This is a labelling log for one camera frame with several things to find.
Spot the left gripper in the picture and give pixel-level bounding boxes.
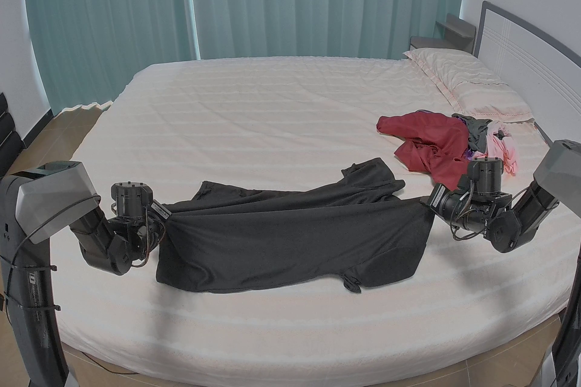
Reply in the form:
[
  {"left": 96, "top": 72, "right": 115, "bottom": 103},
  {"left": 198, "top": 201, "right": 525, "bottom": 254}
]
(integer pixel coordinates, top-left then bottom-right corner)
[{"left": 144, "top": 200, "right": 172, "bottom": 247}]

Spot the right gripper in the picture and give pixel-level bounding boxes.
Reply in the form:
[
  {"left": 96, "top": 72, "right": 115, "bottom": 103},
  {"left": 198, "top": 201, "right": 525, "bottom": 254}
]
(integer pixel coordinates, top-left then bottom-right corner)
[{"left": 429, "top": 183, "right": 470, "bottom": 229}]

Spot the black T-shirt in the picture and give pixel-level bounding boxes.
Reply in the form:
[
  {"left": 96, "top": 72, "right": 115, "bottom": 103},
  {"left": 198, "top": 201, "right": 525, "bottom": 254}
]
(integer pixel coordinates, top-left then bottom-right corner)
[{"left": 156, "top": 158, "right": 434, "bottom": 294}]

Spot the bed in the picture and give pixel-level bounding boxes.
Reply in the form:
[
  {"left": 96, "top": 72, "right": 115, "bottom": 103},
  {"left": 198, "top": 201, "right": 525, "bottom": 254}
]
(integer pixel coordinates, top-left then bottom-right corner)
[{"left": 45, "top": 1, "right": 581, "bottom": 379}]

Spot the dark red garment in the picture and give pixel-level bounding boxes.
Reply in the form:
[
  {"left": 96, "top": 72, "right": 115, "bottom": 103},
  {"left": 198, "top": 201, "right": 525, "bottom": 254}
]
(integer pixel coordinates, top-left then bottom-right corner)
[{"left": 377, "top": 112, "right": 475, "bottom": 191}]

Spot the pink garment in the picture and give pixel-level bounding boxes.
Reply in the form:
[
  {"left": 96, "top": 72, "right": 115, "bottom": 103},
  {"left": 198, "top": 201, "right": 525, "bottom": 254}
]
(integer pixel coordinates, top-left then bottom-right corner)
[{"left": 485, "top": 120, "right": 521, "bottom": 176}]

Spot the grey garment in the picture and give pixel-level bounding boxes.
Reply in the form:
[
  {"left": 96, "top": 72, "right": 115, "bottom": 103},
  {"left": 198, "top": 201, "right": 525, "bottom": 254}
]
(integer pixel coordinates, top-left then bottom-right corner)
[{"left": 451, "top": 113, "right": 494, "bottom": 159}]

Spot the cream pillow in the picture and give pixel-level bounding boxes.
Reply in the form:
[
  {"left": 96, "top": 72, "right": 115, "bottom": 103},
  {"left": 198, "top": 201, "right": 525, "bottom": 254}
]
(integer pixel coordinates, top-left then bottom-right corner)
[{"left": 403, "top": 47, "right": 534, "bottom": 123}]

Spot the grey bedside table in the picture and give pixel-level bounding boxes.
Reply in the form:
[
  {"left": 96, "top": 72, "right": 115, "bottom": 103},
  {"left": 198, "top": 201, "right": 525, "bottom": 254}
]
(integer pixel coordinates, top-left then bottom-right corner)
[{"left": 410, "top": 13, "right": 477, "bottom": 55}]

